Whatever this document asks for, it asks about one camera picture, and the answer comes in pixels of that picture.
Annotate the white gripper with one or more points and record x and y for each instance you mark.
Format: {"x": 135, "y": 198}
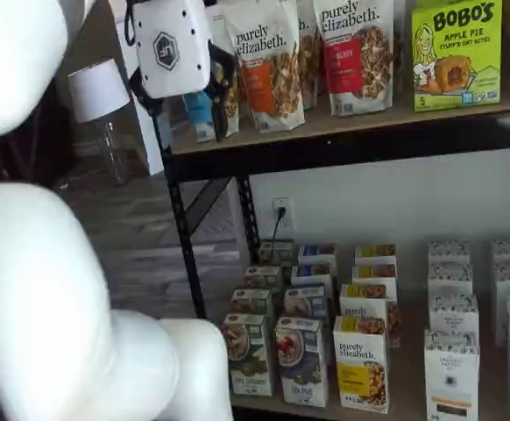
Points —
{"x": 172, "y": 48}

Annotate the blue and white oatmeal box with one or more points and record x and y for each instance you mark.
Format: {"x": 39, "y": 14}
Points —
{"x": 316, "y": 253}
{"x": 312, "y": 274}
{"x": 301, "y": 364}
{"x": 305, "y": 302}

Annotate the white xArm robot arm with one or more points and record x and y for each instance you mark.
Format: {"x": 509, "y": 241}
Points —
{"x": 27, "y": 263}

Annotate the green and white oatmeal box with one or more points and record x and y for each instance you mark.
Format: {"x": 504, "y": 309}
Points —
{"x": 277, "y": 252}
{"x": 246, "y": 355}
{"x": 261, "y": 277}
{"x": 250, "y": 301}

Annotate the black metal wood shelf unit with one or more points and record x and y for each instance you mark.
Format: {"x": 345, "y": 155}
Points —
{"x": 369, "y": 144}

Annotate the yellow purely elizabeth box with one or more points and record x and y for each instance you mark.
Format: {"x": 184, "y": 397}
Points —
{"x": 375, "y": 253}
{"x": 360, "y": 368}
{"x": 375, "y": 272}
{"x": 362, "y": 302}

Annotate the green Bobo's apple pie box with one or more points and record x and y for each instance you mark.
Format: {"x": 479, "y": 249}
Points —
{"x": 456, "y": 57}

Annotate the white organic pantry box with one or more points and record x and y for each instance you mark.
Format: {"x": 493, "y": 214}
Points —
{"x": 448, "y": 252}
{"x": 452, "y": 377}
{"x": 454, "y": 316}
{"x": 450, "y": 278}

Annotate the blue label granola bag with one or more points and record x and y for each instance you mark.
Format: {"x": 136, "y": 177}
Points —
{"x": 198, "y": 114}

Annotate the orange label granola bag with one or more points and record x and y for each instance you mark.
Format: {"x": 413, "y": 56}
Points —
{"x": 268, "y": 74}

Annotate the white shade glass table lamp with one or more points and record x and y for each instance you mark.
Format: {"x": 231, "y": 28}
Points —
{"x": 97, "y": 87}

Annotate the white granola bag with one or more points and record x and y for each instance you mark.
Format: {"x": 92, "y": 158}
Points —
{"x": 308, "y": 61}
{"x": 398, "y": 48}

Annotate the red label granola bag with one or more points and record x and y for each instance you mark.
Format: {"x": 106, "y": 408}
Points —
{"x": 356, "y": 61}

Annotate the white wall outlet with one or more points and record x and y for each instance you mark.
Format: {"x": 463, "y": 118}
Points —
{"x": 286, "y": 219}

